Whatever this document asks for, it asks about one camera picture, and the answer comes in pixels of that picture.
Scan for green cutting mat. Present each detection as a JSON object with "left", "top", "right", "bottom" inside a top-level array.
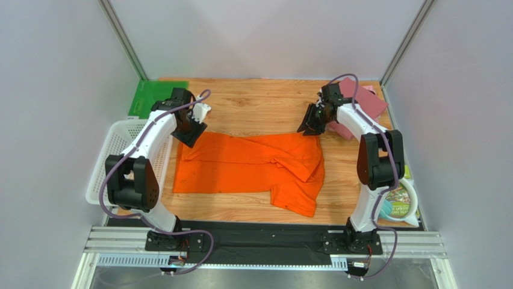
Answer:
[{"left": 128, "top": 80, "right": 189, "bottom": 119}]

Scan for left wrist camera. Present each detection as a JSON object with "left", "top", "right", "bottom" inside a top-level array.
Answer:
[{"left": 191, "top": 102, "right": 212, "bottom": 123}]

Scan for aluminium frame rail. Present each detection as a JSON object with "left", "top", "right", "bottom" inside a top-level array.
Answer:
[{"left": 73, "top": 225, "right": 457, "bottom": 288}]

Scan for folded maroon t shirt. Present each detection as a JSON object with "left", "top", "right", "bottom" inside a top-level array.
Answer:
[{"left": 326, "top": 78, "right": 388, "bottom": 140}]

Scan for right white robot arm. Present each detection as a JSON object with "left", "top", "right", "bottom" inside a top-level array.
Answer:
[{"left": 298, "top": 83, "right": 405, "bottom": 254}]

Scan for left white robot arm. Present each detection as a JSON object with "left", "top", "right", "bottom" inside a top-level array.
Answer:
[{"left": 99, "top": 88, "right": 211, "bottom": 235}]

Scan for orange t shirt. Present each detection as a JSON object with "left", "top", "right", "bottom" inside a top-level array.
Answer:
[{"left": 173, "top": 132, "right": 325, "bottom": 217}]

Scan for green picture book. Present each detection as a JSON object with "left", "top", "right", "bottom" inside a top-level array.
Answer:
[{"left": 385, "top": 165, "right": 420, "bottom": 228}]

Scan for teal headphones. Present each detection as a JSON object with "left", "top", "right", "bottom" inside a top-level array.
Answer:
[{"left": 378, "top": 199, "right": 394, "bottom": 221}]

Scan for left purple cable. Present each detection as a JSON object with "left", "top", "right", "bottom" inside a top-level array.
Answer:
[{"left": 98, "top": 89, "right": 215, "bottom": 278}]

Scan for white plastic basket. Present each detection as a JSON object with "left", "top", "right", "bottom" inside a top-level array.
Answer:
[{"left": 85, "top": 119, "right": 173, "bottom": 206}]

